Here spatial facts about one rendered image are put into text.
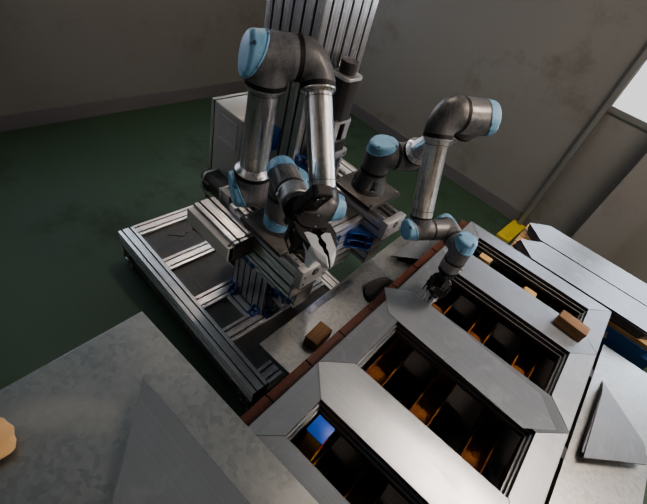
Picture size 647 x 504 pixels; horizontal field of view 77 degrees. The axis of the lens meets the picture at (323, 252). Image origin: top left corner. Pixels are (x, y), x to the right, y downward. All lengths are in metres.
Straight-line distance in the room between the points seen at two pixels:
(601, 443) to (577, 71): 2.80
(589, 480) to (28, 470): 1.62
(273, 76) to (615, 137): 3.15
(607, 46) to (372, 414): 3.20
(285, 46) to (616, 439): 1.71
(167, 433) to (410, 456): 0.68
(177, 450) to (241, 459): 0.14
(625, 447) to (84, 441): 1.71
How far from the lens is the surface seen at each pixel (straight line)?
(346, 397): 1.33
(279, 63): 1.11
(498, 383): 1.62
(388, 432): 1.33
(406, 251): 2.09
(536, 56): 3.97
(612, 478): 1.88
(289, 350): 1.59
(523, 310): 1.93
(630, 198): 3.77
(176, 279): 2.35
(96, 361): 1.14
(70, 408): 1.10
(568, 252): 2.50
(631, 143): 3.89
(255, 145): 1.22
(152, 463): 0.99
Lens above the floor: 2.01
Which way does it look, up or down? 43 degrees down
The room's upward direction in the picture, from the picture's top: 18 degrees clockwise
